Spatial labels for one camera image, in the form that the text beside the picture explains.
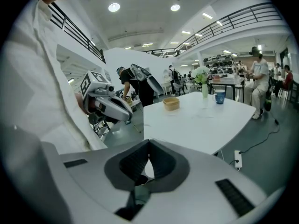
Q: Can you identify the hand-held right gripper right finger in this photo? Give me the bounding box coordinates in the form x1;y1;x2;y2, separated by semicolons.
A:
145;139;190;194

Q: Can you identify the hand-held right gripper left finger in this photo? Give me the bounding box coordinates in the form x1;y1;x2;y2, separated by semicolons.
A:
104;139;150;192

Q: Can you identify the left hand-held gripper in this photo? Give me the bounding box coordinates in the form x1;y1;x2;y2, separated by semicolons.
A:
80;70;134;124

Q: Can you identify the tan small container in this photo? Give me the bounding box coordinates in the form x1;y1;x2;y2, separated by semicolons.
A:
162;97;180;112

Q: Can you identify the person's left forearm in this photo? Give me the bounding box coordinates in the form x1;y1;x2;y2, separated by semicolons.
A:
74;94;86;114

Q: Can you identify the black folding chair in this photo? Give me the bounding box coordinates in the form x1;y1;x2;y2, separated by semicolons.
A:
93;112;111;140

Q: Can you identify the white power strip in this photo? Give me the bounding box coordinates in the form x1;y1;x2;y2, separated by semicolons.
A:
234;150;243;168

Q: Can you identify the person's white shirt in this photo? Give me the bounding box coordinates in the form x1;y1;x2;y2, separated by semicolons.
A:
0;0;108;155

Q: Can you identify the black balcony railing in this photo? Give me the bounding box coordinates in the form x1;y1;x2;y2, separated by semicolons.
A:
48;1;106;64
142;2;284;58

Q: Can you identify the blue mug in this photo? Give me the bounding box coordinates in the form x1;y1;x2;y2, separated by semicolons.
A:
214;90;226;105

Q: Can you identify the white flower bouquet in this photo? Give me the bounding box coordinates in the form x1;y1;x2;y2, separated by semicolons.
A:
191;66;210;85

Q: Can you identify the black-legged white table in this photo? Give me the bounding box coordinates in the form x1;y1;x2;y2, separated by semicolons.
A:
208;76;246;103

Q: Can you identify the shelf of dark bags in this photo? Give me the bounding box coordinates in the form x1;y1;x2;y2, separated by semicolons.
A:
202;54;235;75

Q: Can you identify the black power cable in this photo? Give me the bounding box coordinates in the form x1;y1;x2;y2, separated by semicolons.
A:
228;106;280;165

